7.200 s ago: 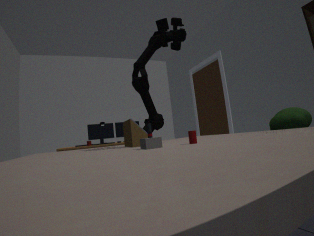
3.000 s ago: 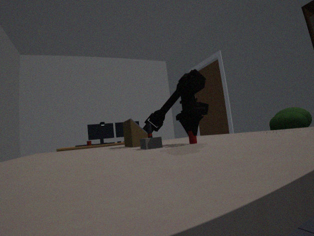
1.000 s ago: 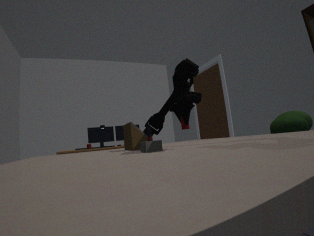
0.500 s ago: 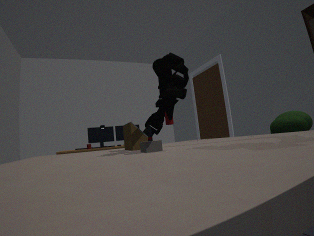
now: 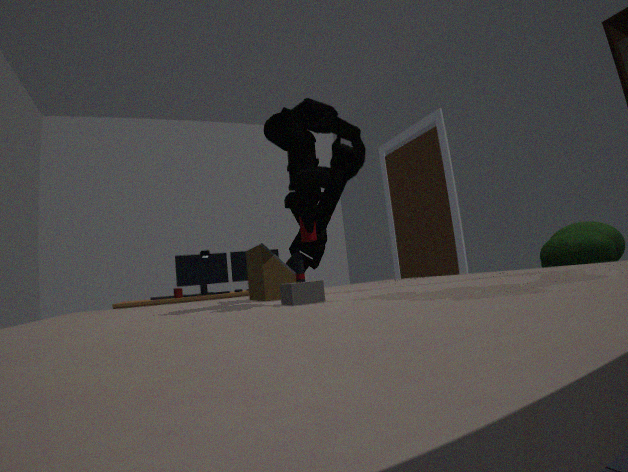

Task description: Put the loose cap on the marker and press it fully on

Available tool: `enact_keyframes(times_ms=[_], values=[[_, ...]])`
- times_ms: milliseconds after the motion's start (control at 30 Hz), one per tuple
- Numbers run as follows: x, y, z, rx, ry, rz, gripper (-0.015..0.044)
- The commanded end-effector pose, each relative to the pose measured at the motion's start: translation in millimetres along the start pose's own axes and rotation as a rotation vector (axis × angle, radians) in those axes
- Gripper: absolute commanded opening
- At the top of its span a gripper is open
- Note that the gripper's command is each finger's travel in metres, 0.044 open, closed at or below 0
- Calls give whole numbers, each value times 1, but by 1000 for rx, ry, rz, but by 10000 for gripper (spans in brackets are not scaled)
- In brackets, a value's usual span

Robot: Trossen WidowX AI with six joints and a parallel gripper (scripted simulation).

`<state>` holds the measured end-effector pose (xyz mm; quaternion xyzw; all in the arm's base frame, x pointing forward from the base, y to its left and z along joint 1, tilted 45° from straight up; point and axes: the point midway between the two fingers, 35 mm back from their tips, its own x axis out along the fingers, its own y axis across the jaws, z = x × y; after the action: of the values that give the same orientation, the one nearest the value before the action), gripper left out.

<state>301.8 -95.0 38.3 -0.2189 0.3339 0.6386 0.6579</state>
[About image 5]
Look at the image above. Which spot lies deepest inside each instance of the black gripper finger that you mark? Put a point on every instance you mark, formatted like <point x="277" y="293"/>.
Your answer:
<point x="295" y="212"/>
<point x="306" y="204"/>

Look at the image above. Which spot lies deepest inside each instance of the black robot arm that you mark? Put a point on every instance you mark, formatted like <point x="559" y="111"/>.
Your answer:
<point x="289" y="131"/>

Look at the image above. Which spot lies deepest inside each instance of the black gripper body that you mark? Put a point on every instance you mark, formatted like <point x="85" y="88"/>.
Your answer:
<point x="304" y="178"/>

